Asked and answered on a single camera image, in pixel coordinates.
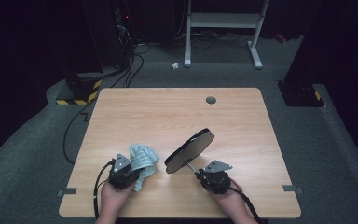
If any dark equipment rack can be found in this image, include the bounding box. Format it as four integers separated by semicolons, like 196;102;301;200
80;0;138;71

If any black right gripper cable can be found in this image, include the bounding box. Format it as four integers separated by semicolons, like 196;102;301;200
228;179;263;224

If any grey tape strip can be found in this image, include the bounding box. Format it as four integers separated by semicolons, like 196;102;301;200
282;184;304;194
57;187;78;197

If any white metal stand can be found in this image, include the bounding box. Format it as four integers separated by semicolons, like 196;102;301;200
183;0;270;70

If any light blue fluffy cloth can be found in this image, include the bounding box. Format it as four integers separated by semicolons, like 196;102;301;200
128;143;160;193

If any black yellow striped base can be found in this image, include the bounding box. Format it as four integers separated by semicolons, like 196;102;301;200
55;72;103;106
277;80;326;108

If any person's right hand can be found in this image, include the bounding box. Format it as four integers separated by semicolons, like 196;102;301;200
212;187;250;220

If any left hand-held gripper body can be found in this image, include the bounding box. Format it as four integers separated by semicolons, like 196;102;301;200
107;152;142;190

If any black floor cable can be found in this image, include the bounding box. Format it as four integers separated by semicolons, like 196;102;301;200
62;43;153;166

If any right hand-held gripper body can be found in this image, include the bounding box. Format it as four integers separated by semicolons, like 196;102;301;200
198;159;234;195

